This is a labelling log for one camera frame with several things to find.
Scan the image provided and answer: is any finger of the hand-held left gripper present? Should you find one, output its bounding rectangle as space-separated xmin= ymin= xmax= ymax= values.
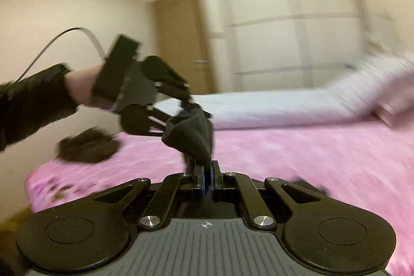
xmin=147 ymin=106 xmax=177 ymax=136
xmin=154 ymin=65 xmax=213 ymax=120

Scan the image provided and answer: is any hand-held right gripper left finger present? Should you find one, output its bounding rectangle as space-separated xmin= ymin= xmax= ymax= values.
xmin=92 ymin=161 xmax=205 ymax=230

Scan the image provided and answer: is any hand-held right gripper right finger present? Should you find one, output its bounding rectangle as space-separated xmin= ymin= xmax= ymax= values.
xmin=209 ymin=160 xmax=324 ymax=230

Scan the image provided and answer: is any dark grey t-shirt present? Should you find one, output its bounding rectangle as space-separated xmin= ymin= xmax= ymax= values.
xmin=161 ymin=108 xmax=216 ymax=172

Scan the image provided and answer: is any person's left forearm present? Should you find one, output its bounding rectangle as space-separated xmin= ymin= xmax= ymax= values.
xmin=0 ymin=63 xmax=112 ymax=152

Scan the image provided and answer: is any wooden door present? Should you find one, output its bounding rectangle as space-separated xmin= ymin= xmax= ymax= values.
xmin=150 ymin=0 xmax=216 ymax=96

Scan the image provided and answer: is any dark brown garment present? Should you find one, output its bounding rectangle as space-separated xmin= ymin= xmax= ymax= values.
xmin=56 ymin=128 xmax=121 ymax=164

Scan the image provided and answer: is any pink floral blanket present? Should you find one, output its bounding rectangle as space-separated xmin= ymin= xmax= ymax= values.
xmin=24 ymin=119 xmax=414 ymax=276

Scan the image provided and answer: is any white striped quilt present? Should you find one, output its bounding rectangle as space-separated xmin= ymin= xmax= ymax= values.
xmin=152 ymin=53 xmax=414 ymax=131

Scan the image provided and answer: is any white wardrobe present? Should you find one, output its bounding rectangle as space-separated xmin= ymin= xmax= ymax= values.
xmin=207 ymin=0 xmax=367 ymax=93

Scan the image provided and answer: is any folded pink bedding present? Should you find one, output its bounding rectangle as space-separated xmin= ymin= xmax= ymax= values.
xmin=373 ymin=92 xmax=414 ymax=130

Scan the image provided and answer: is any black cable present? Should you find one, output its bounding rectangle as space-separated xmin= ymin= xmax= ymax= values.
xmin=14 ymin=27 xmax=107 ymax=84

